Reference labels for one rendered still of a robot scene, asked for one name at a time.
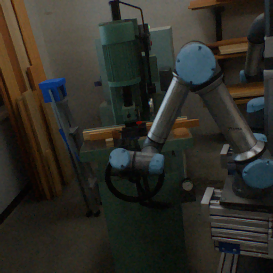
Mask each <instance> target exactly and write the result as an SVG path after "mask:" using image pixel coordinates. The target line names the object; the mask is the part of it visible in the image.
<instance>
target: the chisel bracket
mask: <svg viewBox="0 0 273 273"><path fill-rule="evenodd" d="M132 104H133V105H131V106H127V107H125V106H123V105H122V114H123V121H125V122H126V121H134V120H135V119H137V111H136V108H135V102H132ZM128 114H130V116H131V117H130V118H127V115H128Z"/></svg>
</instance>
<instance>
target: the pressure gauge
mask: <svg viewBox="0 0 273 273"><path fill-rule="evenodd" d="M181 185H182V188H183V189H184V190H186V191H189V190H191V189H192V188H193V186H194V184H193V182H192V179H190V178H184V179H183V180H182V181H181ZM188 185H189V186H188Z"/></svg>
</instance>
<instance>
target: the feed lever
mask: <svg viewBox="0 0 273 273"><path fill-rule="evenodd" d="M148 38H149V35H148V33H143V34H142V39H143V40H144V42H145V47H146V56H147V65H148V74H149V84H147V91H148V94H153V93H156V84H155V83H152V81H151V72H150V62H149V52H148V42H147V39H148Z"/></svg>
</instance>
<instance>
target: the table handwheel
mask: <svg viewBox="0 0 273 273"><path fill-rule="evenodd" d="M141 149H142V148H130V151H137V152H141ZM111 168H112V166H111V164H110V162H108V163H107V166H106V169H105V181H106V185H107V187H108V189H109V190H110V191H111V193H112V194H114V195H115V196H116V197H117V198H119V199H121V200H124V201H127V202H130V203H139V202H142V201H146V200H148V199H150V198H152V197H153V196H155V195H156V194H157V193H158V192H159V190H160V189H161V187H162V185H163V182H164V169H163V172H162V174H161V175H159V178H158V182H157V185H156V186H155V187H154V189H153V190H152V191H150V193H148V194H146V193H145V191H144V190H143V188H142V186H141V184H140V179H141V173H138V172H137V176H136V175H135V176H125V177H128V178H129V181H130V182H131V183H136V184H137V185H138V187H139V189H140V190H141V193H142V195H143V196H139V197H131V196H127V195H123V194H121V193H120V192H119V191H118V190H117V189H116V188H115V187H114V185H113V184H112V183H111V179H110V176H119V173H111V172H110V171H111Z"/></svg>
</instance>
